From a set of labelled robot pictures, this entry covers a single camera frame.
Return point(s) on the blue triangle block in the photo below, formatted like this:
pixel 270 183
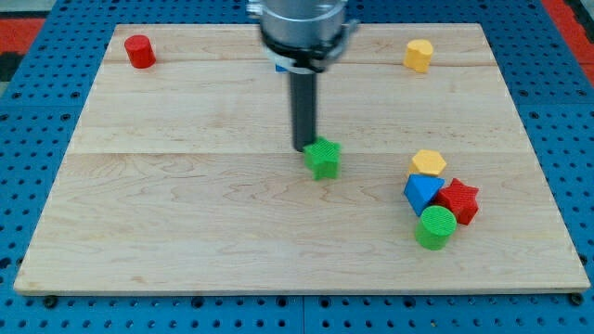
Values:
pixel 420 190

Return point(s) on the red cylinder block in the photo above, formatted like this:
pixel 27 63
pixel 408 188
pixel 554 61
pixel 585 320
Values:
pixel 139 51

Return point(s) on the wooden board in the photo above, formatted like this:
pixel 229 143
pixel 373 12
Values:
pixel 180 179

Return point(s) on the green star block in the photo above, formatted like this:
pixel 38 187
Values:
pixel 323 158

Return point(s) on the green cylinder block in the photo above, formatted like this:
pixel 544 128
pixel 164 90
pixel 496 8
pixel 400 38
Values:
pixel 436 225

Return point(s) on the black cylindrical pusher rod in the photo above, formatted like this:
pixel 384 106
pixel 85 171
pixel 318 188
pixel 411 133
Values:
pixel 303 109

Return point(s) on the red star block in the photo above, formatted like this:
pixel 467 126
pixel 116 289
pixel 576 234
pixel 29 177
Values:
pixel 460 199

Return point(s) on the yellow hexagon block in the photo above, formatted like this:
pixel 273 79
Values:
pixel 427 162

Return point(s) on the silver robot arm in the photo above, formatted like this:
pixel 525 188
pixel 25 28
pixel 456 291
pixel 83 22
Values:
pixel 303 36

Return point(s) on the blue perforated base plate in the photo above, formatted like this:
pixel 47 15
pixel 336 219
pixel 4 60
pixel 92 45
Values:
pixel 46 95

